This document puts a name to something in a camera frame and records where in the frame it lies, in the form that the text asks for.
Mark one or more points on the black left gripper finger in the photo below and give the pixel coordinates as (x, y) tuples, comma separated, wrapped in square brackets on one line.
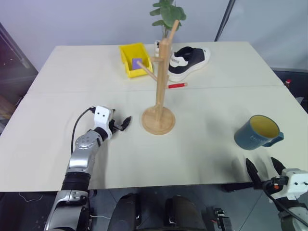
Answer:
[(128, 119), (124, 128)]

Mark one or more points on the dark rounded shape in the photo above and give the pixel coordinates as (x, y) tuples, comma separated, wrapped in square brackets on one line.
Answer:
[(126, 211), (184, 211)]

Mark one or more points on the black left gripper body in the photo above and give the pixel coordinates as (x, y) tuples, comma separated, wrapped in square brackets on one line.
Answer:
[(112, 125)]

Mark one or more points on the green leafy plant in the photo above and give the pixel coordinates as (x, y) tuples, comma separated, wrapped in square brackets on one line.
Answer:
[(168, 12)]

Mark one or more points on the black slanted pole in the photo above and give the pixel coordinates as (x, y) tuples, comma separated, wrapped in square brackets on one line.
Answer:
[(225, 19)]

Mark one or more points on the purple block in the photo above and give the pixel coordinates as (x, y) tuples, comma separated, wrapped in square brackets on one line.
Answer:
[(135, 64)]

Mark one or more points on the black box device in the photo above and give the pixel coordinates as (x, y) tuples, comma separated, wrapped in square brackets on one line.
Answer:
[(222, 219)]

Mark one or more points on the red marker pen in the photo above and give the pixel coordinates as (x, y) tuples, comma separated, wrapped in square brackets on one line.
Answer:
[(176, 85)]

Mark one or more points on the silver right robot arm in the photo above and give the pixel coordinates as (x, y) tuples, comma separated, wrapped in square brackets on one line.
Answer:
[(292, 214)]

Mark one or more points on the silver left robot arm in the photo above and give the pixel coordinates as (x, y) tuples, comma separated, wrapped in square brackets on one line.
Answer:
[(80, 156)]

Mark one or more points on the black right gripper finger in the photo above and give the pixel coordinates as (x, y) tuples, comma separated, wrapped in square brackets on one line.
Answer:
[(278, 166), (252, 172)]

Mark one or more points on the blue mug yellow inside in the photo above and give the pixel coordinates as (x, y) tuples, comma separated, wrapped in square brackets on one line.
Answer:
[(252, 137)]

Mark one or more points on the wooden mug tree stand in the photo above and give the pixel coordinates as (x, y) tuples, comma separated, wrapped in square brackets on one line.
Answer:
[(159, 101)]

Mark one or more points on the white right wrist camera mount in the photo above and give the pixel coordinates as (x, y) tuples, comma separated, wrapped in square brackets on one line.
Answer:
[(296, 183)]

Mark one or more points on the black and white sneaker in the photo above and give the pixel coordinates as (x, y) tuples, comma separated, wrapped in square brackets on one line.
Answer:
[(187, 60)]

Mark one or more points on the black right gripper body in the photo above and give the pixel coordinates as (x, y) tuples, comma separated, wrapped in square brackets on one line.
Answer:
[(268, 184)]

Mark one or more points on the yellow plastic bin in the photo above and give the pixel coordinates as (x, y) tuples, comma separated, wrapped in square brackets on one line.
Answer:
[(128, 51)]

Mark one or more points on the dark chair with red tag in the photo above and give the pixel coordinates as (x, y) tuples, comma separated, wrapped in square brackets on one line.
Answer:
[(294, 84)]

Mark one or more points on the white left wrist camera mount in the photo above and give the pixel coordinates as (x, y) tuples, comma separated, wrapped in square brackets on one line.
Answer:
[(102, 118)]

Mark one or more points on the dark cabinet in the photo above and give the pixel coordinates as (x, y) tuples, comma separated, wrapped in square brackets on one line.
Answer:
[(14, 72)]

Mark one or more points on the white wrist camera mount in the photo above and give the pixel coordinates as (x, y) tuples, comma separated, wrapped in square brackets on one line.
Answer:
[(296, 183), (102, 118)]

